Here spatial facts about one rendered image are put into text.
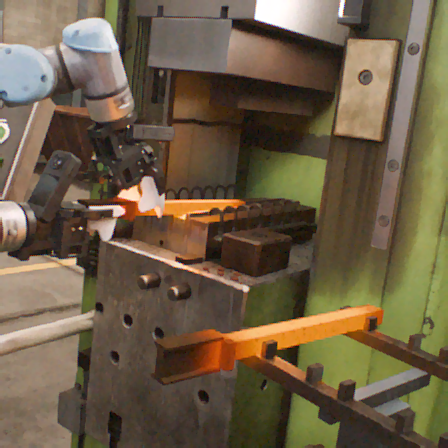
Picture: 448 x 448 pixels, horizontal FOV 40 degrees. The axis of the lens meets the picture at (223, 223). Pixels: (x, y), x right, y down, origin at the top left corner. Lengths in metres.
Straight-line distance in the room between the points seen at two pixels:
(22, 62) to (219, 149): 0.83
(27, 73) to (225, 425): 0.69
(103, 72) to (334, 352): 0.67
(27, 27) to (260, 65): 9.20
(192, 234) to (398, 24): 0.53
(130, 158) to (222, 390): 0.44
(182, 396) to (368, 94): 0.65
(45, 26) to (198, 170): 9.06
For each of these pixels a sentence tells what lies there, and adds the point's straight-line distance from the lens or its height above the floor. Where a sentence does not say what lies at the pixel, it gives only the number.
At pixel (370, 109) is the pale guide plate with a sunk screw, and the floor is 1.24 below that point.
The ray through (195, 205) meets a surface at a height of 1.01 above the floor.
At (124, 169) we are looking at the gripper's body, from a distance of 1.04.
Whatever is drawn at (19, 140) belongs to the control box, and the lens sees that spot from 1.45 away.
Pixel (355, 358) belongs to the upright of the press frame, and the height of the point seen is 0.78.
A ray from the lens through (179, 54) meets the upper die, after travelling 1.23.
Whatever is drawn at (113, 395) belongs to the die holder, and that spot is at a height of 0.59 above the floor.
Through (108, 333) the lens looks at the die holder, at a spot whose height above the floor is 0.72.
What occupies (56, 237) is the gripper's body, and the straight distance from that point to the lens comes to 1.00.
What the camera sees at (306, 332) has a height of 0.94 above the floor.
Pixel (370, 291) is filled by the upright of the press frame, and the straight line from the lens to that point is 1.17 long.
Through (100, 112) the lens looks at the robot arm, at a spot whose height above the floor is 1.18.
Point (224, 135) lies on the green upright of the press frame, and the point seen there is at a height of 1.13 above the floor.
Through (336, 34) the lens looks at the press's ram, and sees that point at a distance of 1.38.
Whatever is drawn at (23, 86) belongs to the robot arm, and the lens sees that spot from 0.85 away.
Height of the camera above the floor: 1.22
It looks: 11 degrees down
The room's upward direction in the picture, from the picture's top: 7 degrees clockwise
